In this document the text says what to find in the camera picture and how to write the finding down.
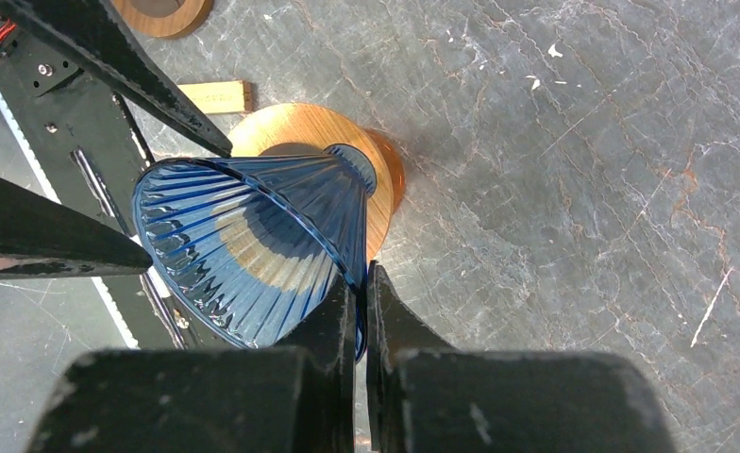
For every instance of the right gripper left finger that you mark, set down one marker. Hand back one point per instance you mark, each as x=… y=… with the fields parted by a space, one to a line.
x=294 y=396

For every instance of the long wooden block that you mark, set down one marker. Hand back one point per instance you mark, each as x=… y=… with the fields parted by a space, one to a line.
x=223 y=97

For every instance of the blue glass dripper cone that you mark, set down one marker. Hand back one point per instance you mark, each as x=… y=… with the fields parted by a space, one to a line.
x=251 y=245

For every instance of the amber glass carafe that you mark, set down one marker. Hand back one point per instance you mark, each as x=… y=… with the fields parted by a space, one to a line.
x=394 y=164

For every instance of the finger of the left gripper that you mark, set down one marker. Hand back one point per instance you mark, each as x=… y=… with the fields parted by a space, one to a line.
x=40 y=238
x=93 y=35

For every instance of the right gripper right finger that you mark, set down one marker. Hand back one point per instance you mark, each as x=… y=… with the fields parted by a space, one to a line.
x=426 y=395

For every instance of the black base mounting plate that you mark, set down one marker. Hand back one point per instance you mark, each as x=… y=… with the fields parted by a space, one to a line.
x=82 y=133

